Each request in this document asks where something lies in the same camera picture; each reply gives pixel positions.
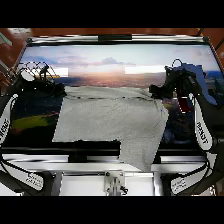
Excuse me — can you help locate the grey T-shirt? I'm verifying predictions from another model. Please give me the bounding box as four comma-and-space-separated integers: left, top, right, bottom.
52, 85, 170, 172

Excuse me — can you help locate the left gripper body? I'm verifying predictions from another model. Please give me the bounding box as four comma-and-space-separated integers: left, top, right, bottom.
42, 81, 67, 99

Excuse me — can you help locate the red garment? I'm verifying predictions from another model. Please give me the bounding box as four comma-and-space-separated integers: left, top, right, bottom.
179, 94, 188, 114

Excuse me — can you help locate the blue garment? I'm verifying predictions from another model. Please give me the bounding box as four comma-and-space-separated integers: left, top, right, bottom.
176, 63, 218, 106

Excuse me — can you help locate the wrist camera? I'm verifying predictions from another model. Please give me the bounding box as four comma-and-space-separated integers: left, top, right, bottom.
37, 64, 51, 81
165, 65, 178, 83

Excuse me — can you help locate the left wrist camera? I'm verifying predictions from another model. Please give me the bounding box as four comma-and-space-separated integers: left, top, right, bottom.
37, 64, 51, 81

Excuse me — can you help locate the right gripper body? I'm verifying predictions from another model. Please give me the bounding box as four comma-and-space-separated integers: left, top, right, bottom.
148, 82, 174, 101

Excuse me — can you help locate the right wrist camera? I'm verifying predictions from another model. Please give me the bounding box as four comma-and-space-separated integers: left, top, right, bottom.
165, 65, 178, 83

